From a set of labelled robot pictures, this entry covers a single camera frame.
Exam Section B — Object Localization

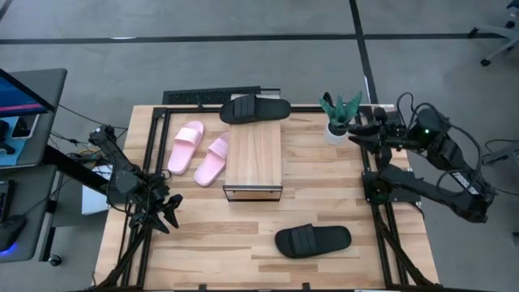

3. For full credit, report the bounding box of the grey stand leg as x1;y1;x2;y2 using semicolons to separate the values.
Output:
482;144;519;167

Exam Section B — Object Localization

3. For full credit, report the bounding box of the office chair base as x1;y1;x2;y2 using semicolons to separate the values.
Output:
468;0;519;68

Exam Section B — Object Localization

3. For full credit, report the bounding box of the black aluminium table frame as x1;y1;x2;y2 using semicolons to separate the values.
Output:
95;104;438;292

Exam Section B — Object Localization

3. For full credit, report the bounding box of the black keyboard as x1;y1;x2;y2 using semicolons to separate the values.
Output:
0;180;15;223
161;85;263;105

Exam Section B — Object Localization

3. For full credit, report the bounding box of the grey desk with mouse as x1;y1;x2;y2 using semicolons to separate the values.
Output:
0;164;58;264

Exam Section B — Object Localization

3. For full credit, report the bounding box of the thin black cable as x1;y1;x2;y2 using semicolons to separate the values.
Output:
58;104;129;131

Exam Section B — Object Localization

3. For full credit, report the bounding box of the computer monitor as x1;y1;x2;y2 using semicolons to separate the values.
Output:
0;67;56;119

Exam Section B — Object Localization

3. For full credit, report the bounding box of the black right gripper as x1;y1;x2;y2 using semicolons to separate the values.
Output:
347;114;413;155

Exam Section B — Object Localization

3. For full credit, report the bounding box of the grey desk with monitor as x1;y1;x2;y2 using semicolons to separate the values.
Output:
0;67;68;170

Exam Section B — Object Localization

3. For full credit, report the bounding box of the smartphone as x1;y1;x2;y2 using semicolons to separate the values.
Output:
11;114;41;140

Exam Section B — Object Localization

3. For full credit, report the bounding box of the white box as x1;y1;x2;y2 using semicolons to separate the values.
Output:
80;164;113;216

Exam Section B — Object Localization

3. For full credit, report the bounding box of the black slide sandal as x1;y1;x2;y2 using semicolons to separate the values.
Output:
219;93;292;125
274;223;353;260

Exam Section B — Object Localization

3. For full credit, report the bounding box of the wooden shelf with black frame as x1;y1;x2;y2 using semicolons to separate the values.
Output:
222;92;284;203

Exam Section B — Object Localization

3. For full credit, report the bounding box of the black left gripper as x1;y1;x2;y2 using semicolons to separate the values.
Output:
128;178;185;235

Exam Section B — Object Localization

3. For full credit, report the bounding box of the light blue desk mat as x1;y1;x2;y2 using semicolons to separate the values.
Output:
0;115;42;168

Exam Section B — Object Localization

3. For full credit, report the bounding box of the black computer mouse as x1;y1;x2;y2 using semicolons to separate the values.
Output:
0;213;28;252

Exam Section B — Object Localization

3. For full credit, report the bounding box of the pink slide sandal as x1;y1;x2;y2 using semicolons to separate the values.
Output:
193;132;230;188
167;120;205;176

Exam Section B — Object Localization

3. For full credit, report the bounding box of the black desk beam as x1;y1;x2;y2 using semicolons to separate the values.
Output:
42;144;113;195

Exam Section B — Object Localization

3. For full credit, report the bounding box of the green plant in white pot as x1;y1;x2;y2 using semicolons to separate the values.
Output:
318;91;363;147

